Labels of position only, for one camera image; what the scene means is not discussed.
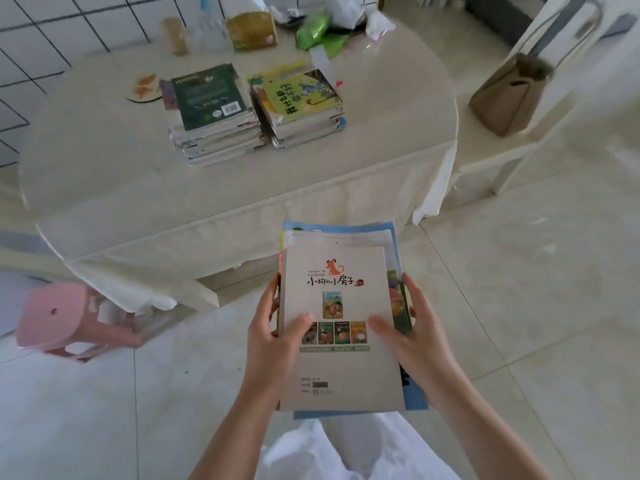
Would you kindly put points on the green orange picture book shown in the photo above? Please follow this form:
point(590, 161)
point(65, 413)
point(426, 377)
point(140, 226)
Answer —
point(397, 304)

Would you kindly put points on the round cartoon coaster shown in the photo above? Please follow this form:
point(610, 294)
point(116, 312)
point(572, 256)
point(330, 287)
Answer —
point(145, 89)

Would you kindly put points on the yellow orange cover book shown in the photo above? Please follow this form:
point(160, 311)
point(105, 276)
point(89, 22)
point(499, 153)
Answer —
point(270, 73)

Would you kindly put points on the blue cover book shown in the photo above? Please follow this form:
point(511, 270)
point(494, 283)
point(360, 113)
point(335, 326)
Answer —
point(341, 124)

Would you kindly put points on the person's left hand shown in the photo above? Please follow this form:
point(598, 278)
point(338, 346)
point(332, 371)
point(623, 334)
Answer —
point(267, 354)

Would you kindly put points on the beige speckled table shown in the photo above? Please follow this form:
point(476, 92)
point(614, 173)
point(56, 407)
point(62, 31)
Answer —
point(125, 194)

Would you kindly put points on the person's right hand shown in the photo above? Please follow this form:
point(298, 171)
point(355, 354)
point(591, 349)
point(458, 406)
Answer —
point(425, 354)

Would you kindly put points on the white red plastic bag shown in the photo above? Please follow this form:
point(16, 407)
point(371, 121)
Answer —
point(380, 27)

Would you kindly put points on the tray of small items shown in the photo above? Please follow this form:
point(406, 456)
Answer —
point(290, 17)

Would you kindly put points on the yellow tissue pack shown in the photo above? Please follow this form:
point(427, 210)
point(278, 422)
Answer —
point(252, 29)

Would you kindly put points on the lime donkey cover book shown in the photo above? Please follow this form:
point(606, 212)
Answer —
point(295, 97)

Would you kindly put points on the person's left forearm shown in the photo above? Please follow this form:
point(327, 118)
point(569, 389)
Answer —
point(235, 434)

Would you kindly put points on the beige cup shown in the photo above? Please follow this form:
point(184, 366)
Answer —
point(176, 37)

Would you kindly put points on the green bin bag roll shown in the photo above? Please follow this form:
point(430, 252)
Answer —
point(312, 29)

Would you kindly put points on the stack of mixed books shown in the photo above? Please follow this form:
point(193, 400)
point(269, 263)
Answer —
point(210, 104)

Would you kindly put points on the brown handbag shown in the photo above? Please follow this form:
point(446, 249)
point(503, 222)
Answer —
point(510, 99)

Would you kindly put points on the large light blue book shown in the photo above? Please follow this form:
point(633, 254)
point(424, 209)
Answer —
point(417, 394)

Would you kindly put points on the person's right forearm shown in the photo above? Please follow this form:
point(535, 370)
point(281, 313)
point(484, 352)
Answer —
point(495, 439)

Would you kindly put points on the person's white trousers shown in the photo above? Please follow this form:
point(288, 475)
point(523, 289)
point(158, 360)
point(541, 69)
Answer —
point(325, 454)

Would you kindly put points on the clear blue pump bottle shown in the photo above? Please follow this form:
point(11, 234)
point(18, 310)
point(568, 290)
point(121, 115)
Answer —
point(210, 29)

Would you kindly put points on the pink plastic stool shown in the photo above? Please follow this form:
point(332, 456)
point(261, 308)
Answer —
point(60, 314)

